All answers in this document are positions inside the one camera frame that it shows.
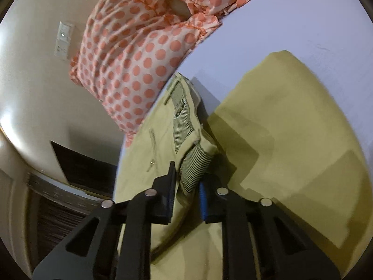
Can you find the khaki pants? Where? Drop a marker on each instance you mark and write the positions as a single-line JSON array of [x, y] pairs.
[[291, 140]]

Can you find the dark wooden bedside cabinet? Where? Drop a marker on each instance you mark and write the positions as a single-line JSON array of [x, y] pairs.
[[78, 163]]

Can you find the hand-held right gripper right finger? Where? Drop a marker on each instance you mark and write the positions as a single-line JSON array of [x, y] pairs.
[[204, 201]]

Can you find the white wall switch panel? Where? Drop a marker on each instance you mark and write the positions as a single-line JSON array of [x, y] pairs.
[[63, 39]]

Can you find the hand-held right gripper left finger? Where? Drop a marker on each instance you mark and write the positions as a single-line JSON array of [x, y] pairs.
[[166, 201]]

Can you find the white bed sheet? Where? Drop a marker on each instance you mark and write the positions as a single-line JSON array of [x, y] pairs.
[[276, 29]]

